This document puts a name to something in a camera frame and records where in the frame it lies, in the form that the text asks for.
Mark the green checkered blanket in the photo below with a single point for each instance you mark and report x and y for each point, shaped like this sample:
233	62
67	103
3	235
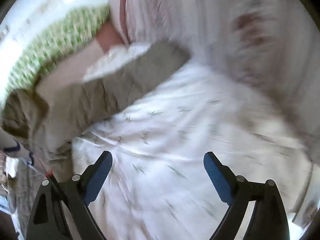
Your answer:
62	37

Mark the pink mattress cover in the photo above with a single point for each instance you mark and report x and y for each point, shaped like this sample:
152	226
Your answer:
72	65

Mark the taupe puffer jacket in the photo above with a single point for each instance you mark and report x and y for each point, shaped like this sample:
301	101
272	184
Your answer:
100	97

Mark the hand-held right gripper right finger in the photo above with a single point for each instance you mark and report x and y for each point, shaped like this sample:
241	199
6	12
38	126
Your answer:
217	180

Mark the pink padded bed frame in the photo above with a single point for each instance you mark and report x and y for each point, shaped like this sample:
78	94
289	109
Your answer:
123	12

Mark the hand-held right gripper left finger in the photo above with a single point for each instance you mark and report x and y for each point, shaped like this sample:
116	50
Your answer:
96	182

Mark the white leaf-print bedsheet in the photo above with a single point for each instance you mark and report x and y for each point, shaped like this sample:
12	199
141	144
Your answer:
175	130

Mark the striped floral pillow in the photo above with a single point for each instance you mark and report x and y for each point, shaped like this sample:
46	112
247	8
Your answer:
200	17

